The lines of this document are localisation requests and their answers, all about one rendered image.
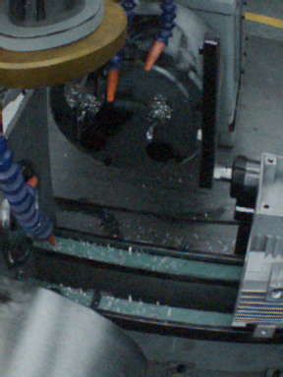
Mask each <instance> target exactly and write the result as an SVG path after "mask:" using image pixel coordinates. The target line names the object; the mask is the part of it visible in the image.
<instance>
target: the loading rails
mask: <svg viewBox="0 0 283 377"><path fill-rule="evenodd" d="M53 227H54V230H53V233H54V234H53V235H54V237H55V240H56V242H57V243H58V244H57V243H56V244H57V246H56V248H55V246H54V249H57V248H58V246H59V247H61V246H62V249H61V248H59V249H60V251H59V250H58V249H57V250H56V251H55V250H54V249H53V247H51V246H52V245H51V244H50V243H45V244H41V243H44V242H46V240H41V242H39V241H40V239H39V238H38V237H35V241H34V243H35V244H36V243H38V244H36V245H35V244H33V246H32V249H33V252H34V259H35V264H36V269H37V271H38V277H39V281H38V280H35V279H31V278H29V277H26V276H23V277H22V278H21V280H24V281H26V278H28V282H29V283H30V282H32V283H33V284H38V285H40V286H41V287H44V288H46V289H49V290H51V288H54V287H53V286H55V288H56V289H58V290H60V291H61V293H62V295H64V296H66V297H69V298H71V299H72V300H77V302H79V303H81V304H83V305H85V306H87V307H90V304H91V302H92V296H93V294H94V293H95V291H96V290H102V292H101V297H102V299H101V301H100V305H99V307H98V308H96V310H95V311H96V312H98V313H100V314H101V315H103V316H104V317H105V318H108V319H109V320H111V321H112V322H113V323H114V324H116V325H118V326H119V327H120V328H121V329H122V330H124V331H125V332H126V333H127V334H129V335H130V336H131V338H132V339H133V340H134V341H135V342H136V343H137V344H138V345H139V346H140V348H141V349H142V351H143V352H144V354H145V356H146V359H147V362H148V363H153V364H155V363H157V364H162V365H169V366H168V370H167V372H166V377H192V376H193V374H194V372H195V368H196V369H200V368H201V369H209V370H212V369H214V370H222V371H223V370H226V371H229V370H230V371H242V372H243V371H246V372H248V371H250V372H265V374H264V377H283V329H282V328H278V329H277V328H276V329H275V332H274V333H273V335H272V338H268V337H267V338H265V337H262V338H261V337H257V338H256V337H253V333H254V328H255V327H254V323H253V324H251V323H247V325H246V327H243V326H241V327H238V326H231V322H232V316H233V314H234V310H235V303H236V302H237V296H238V290H239V288H240V283H241V277H242V275H243V269H244V263H245V258H246V256H245V255H236V254H230V253H226V254H225V253H219V252H213V251H203V250H197V249H191V248H185V247H179V246H178V247H174V246H168V245H162V244H156V243H149V242H139V241H133V240H126V239H120V238H116V237H114V236H107V235H102V234H97V233H91V232H85V231H79V230H77V229H73V228H68V227H62V226H56V225H53ZM62 237H63V238H62ZM69 237H71V238H70V239H69ZM59 240H60V241H59ZM81 240H82V241H81ZM86 241H87V242H89V245H87V243H86ZM60 242H62V243H61V246H60ZM84 242H85V245H83V244H84ZM81 243H82V244H81ZM94 243H95V245H93V244H94ZM80 244H81V245H80ZM100 244H101V246H100ZM107 244H110V248H111V249H113V247H114V250H113V251H114V252H113V251H110V248H109V245H108V246H107ZM73 245H74V248H73ZM69 246H70V249H68V250H67V248H68V247H69ZM92 246H93V247H94V248H92ZM129 247H131V248H132V254H133V255H134V256H132V254H129ZM72 248H73V250H71V249H72ZM86 249H87V250H88V253H87V251H86ZM121 249H122V251H121ZM97 250H98V251H97ZM137 250H138V253H137ZM73 251H74V253H73V254H72V252H73ZM108 251H110V252H109V253H108ZM141 251H143V252H144V253H142V252H141ZM75 252H76V254H75ZM102 252H103V253H104V254H103V253H102ZM120 252H122V254H123V255H124V257H125V258H126V259H125V260H123V259H122V260H120V259H121V258H123V257H122V256H120V255H118V254H119V253H120ZM140 252H141V253H140ZM77 253H79V254H77ZM91 253H92V254H91ZM116 253H118V254H117V255H116ZM139 253H140V254H139ZM83 254H84V256H83ZM90 254H91V257H92V258H91V257H89V255H90ZM106 254H107V255H106ZM122 254H121V255H122ZM137 254H139V255H138V256H137ZM110 255H112V256H111V257H109V256H110ZM115 255H116V257H117V258H116V257H115ZM165 255H166V258H165ZM169 255H170V256H169ZM181 255H182V256H183V257H182V256H181ZM80 256H81V257H82V258H81V257H80ZM168 256H169V257H168ZM155 257H157V258H156V260H155V261H152V260H151V259H150V258H152V259H154V258H155ZM167 257H168V258H167ZM180 257H181V260H180V259H179V258H180ZM133 258H134V259H133ZM164 258H165V259H167V260H166V262H165V260H164V262H163V260H162V259H164ZM184 258H185V259H184ZM117 259H118V261H117V263H116V262H114V261H115V260H117ZM139 259H140V260H141V261H139ZM109 260H110V261H111V263H110V261H109ZM112 260H114V261H112ZM161 260H162V263H161ZM174 260H176V261H175V262H174ZM178 260H179V261H180V262H179V261H178ZM121 261H122V264H121V265H120V263H121ZM181 261H185V262H186V265H185V262H181ZM118 262H119V263H118ZM124 262H127V264H126V263H124ZM135 262H136V263H135ZM159 262H160V263H161V265H160V267H159V266H158V263H159ZM172 262H173V263H172ZM133 263H134V264H133ZM141 263H142V264H148V266H145V265H142V264H141ZM166 263H167V267H168V268H167V267H166ZM171 263H172V266H176V265H175V263H176V264H177V266H178V267H177V266H176V267H172V266H171V265H170V264H171ZM116 264H117V265H116ZM140 264H141V268H138V267H140ZM180 264H182V265H181V266H180ZM133 265H134V266H137V267H135V268H133V267H134V266H133ZM132 266H133V267H132ZM143 266H145V267H146V268H145V267H144V268H143ZM153 266H154V267H153ZM179 266H180V267H181V268H180V267H179ZM170 267H171V269H170ZM152 269H153V270H152ZM158 270H161V271H158ZM177 273H178V274H179V275H177ZM45 280H46V283H44V282H45ZM33 281H34V282H33ZM55 284H56V285H55ZM60 285H63V288H64V289H66V290H62V289H63V288H62V287H61V286H60ZM48 286H51V287H49V288H47V287H48ZM59 286H60V287H59ZM70 286H71V289H70ZM79 288H81V289H82V292H81V290H77V289H79ZM69 290H70V291H69ZM71 291H73V292H74V293H78V294H74V293H73V292H72V293H71ZM66 292H67V294H68V295H67V294H66ZM84 293H85V294H84ZM74 296H75V297H76V298H74ZM79 296H80V297H79ZM107 296H109V297H112V296H113V297H114V298H113V300H112V298H108V297H107ZM130 296H131V301H130ZM80 298H81V299H83V300H84V301H83V302H82V300H81V299H80ZM117 298H120V299H119V301H117ZM85 299H86V300H85ZM88 299H89V300H88ZM109 299H111V306H110V304H108V303H109ZM140 299H141V301H142V305H141V306H139V304H140ZM87 301H88V303H87V305H86V302H87ZM115 301H117V302H115ZM84 302H85V303H84ZM116 303H117V304H116ZM123 303H125V304H123ZM135 303H136V305H135ZM157 303H158V304H159V305H158V304H157ZM168 303H169V304H168ZM105 304H106V305H108V306H106V305H105ZM167 304H168V305H167ZM118 305H120V309H118V311H117V309H116V308H117V307H118ZM164 305H167V306H165V308H164ZM109 306H110V307H109ZM168 306H169V307H170V308H171V311H170V313H171V315H169V317H168V314H170V313H169V309H170V308H169V307H168ZM104 307H107V308H106V309H104ZM144 307H145V309H144ZM150 307H153V308H155V309H152V308H150ZM135 309H137V310H138V312H136V311H135ZM143 309H144V310H143ZM157 309H159V310H162V311H160V312H156V311H157ZM123 310H125V312H126V313H124V312H123ZM127 311H129V312H128V313H127ZM132 311H134V312H132ZM144 311H145V313H143V312H144ZM139 313H140V315H139ZM141 313H142V314H141ZM148 313H149V314H148ZM157 313H158V316H159V318H158V316H157V315H156V314H157ZM150 314H155V315H152V316H151V317H150ZM148 316H149V317H148Z"/></svg>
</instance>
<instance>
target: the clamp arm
mask: <svg viewBox="0 0 283 377"><path fill-rule="evenodd" d="M220 40H221V39H220V34H218V33H214V32H211V31H207V32H206V33H205V35H204V40H203V41H200V42H199V48H198V54H199V55H202V59H203V63H202V70H203V74H202V85H203V87H202V99H201V101H202V111H201V121H202V123H201V130H198V136H197V145H200V150H199V152H200V163H199V176H198V187H199V188H200V189H212V188H213V184H214V182H218V183H219V181H214V178H215V180H219V179H220V176H219V174H215V170H216V172H220V171H221V168H220V167H216V165H217V166H221V167H222V165H218V164H217V162H216V161H217V158H216V150H217V140H218V120H219V113H218V111H219V100H220V99H219V91H220V86H219V83H220V75H219V74H220V48H221V47H220Z"/></svg>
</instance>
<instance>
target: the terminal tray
mask: <svg viewBox="0 0 283 377"><path fill-rule="evenodd" d="M282 180H283V156H280V155H274V154H267V153H261V165H260V171H259V177H258V193H257V201H256V209H255V221H254V224H253V231H252V239H251V246H250V250H254V251H259V250H261V251H264V252H265V257H266V256H267V255H268V253H269V254H271V257H272V258H273V259H274V258H275V257H276V256H277V255H278V254H279V255H281V259H282V260H283V187H281V186H283V181H282ZM281 181H282V182H281ZM275 182H276V185H275ZM280 182H281V186H280ZM278 186H280V188H279V187H278ZM280 190H281V191H280ZM280 196H281V199H282V200H280V199H279V197H280ZM279 202H281V203H279ZM272 211H273V212H272ZM274 211H276V212H274Z"/></svg>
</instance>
